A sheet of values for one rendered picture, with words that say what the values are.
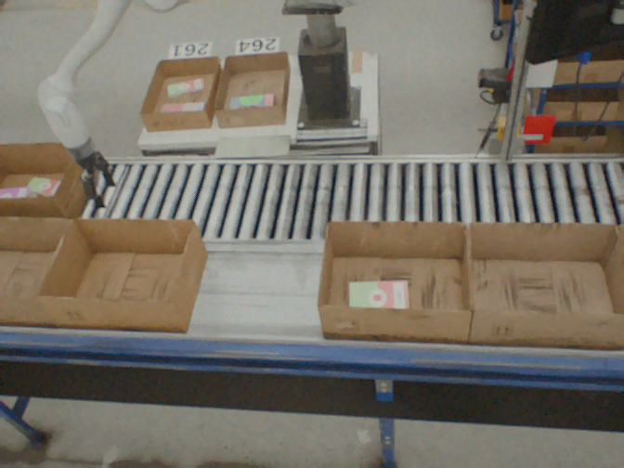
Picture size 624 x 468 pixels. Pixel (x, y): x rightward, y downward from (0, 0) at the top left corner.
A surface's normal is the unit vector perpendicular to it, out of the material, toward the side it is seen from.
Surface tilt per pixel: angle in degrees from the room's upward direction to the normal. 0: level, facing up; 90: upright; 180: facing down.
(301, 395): 0
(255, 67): 88
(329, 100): 90
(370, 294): 0
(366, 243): 89
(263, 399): 0
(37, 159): 89
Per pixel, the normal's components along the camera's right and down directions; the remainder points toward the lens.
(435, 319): -0.10, 0.77
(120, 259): -0.14, -0.64
